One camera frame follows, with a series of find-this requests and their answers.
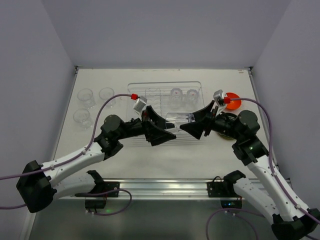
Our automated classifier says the clear glass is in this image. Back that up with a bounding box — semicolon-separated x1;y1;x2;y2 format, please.
73;108;93;129
99;87;116;108
185;89;199;105
165;112;195;133
169;87;184;109
77;88;96;109

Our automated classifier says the orange plastic bowl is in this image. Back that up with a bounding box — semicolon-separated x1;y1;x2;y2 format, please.
226;92;242;111

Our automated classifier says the black plate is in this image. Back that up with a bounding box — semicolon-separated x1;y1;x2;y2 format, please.
219;112;237;124

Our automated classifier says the yellow patterned plate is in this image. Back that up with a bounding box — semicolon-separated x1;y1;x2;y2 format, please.
218;133;234;141

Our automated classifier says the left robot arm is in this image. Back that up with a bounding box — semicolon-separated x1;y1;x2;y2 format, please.
16;105;176;213

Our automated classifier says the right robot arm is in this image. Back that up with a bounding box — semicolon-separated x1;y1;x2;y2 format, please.
180;103;320;240

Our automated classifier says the clear plastic dish rack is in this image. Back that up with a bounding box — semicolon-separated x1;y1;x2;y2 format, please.
127;81;205;146

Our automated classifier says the right black controller box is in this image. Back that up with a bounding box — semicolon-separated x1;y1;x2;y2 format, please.
220;199;243;209

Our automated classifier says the black controller box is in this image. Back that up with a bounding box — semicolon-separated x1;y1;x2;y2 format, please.
220;199;243;209
84;199;107;211

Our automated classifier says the left black controller box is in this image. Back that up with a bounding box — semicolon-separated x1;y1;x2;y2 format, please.
84;199;107;211

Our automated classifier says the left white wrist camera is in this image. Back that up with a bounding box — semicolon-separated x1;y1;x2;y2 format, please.
133;96;148;114

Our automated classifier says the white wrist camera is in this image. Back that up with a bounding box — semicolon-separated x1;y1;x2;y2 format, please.
213;89;227;107
133;96;148;114

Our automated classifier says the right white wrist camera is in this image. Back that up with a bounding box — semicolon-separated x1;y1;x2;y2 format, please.
213;89;227;107

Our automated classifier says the aluminium front rail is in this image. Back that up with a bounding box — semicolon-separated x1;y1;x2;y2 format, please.
57;178;266;201

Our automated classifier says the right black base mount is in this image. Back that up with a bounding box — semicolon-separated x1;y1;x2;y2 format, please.
206;176;229;198

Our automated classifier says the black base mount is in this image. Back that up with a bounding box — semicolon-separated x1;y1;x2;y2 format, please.
75;181;120;198
206;176;229;198

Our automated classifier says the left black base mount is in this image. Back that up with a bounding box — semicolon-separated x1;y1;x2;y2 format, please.
75;181;120;198

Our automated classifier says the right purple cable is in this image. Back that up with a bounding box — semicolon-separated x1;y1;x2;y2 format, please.
206;96;320;240

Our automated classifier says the purple cable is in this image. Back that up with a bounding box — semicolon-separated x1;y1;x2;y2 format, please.
0;92;140;217
206;96;320;240

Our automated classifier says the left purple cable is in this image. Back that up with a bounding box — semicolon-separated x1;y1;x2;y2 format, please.
0;92;140;217

